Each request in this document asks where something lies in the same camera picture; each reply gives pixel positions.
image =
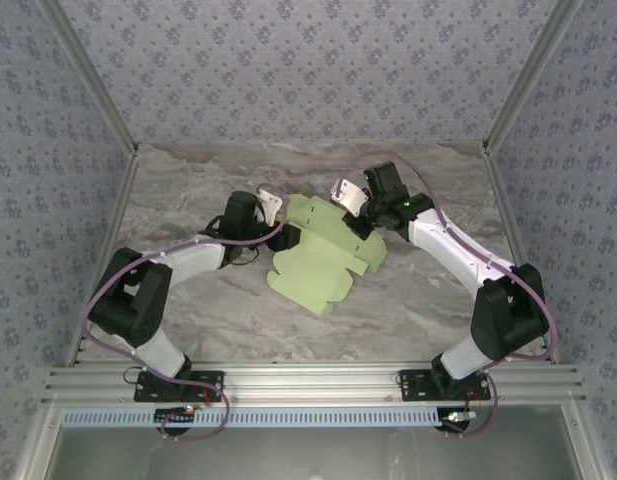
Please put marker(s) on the aluminium frame leg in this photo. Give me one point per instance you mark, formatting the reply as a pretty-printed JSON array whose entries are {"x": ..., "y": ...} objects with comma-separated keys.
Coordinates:
[
  {"x": 40, "y": 440},
  {"x": 588, "y": 440}
]

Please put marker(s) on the aluminium table side rail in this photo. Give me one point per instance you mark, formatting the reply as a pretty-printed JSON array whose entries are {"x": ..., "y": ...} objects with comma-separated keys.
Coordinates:
[
  {"x": 509, "y": 210},
  {"x": 116, "y": 210}
]

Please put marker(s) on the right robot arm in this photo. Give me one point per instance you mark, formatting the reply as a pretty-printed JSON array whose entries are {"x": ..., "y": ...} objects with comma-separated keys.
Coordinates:
[{"x": 453, "y": 240}]

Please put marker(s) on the small black controller board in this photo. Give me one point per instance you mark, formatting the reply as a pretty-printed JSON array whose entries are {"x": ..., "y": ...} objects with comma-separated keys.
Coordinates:
[
  {"x": 458, "y": 416},
  {"x": 175, "y": 414}
]

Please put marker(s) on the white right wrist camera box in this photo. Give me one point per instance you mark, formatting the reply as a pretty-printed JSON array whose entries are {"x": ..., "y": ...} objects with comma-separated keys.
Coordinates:
[{"x": 350, "y": 197}]

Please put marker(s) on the light green paper box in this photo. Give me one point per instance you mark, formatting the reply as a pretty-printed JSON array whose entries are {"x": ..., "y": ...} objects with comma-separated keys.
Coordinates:
[{"x": 313, "y": 270}]

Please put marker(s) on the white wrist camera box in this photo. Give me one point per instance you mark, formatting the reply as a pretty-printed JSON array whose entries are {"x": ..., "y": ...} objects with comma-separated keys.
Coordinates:
[
  {"x": 350, "y": 197},
  {"x": 273, "y": 205}
]

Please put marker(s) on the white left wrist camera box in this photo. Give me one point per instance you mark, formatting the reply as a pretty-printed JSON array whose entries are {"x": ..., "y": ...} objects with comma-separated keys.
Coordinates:
[{"x": 273, "y": 205}]

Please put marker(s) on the grey metal sheet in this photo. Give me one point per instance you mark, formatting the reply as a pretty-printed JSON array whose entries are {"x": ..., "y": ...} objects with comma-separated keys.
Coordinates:
[{"x": 308, "y": 455}]

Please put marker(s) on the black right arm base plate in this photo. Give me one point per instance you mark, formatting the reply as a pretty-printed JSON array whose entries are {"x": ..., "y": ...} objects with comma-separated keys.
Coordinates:
[{"x": 413, "y": 390}]

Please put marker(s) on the aluminium mounting rail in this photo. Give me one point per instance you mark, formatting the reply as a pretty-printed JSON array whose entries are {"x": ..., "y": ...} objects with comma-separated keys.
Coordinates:
[{"x": 308, "y": 382}]

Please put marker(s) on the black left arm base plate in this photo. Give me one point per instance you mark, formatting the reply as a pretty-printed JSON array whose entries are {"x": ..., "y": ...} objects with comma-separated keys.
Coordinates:
[{"x": 148, "y": 395}]

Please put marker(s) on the aluminium frame post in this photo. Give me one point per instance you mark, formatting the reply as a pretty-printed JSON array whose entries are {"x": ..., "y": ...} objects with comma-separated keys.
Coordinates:
[
  {"x": 93, "y": 75},
  {"x": 526, "y": 75}
]

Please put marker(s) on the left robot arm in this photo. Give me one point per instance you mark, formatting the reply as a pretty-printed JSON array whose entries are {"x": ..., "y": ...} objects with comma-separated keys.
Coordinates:
[{"x": 188, "y": 260}]

